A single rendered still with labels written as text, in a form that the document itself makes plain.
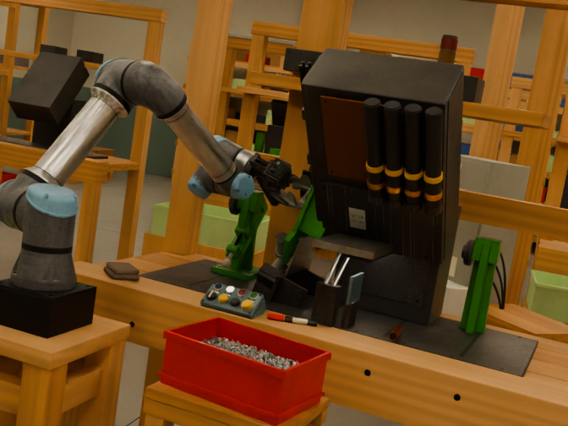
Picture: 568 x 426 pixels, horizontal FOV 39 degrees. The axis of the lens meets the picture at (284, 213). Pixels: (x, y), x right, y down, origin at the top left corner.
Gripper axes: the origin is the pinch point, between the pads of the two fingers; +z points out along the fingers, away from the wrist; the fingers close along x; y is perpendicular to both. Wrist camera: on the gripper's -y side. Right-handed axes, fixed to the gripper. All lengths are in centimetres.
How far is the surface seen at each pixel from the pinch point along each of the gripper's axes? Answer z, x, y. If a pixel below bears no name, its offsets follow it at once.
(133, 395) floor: -73, -31, -172
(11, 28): -422, 198, -282
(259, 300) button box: 8.0, -36.7, 3.6
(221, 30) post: -63, 44, 2
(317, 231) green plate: 8.7, -9.7, 3.3
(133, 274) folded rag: -30, -44, -8
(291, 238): 3.7, -15.2, 2.2
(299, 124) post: -22.4, 29.8, -8.3
